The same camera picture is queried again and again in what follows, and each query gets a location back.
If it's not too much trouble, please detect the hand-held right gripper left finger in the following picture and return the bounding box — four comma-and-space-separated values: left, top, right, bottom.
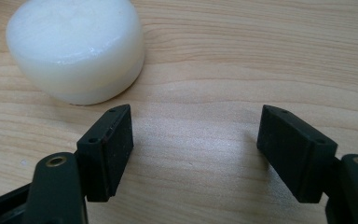
76, 104, 135, 203

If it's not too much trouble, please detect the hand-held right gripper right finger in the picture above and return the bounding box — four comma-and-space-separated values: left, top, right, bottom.
255, 104, 338, 204

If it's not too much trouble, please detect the white round plastic container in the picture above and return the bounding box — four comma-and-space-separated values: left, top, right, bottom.
5, 0, 146, 106

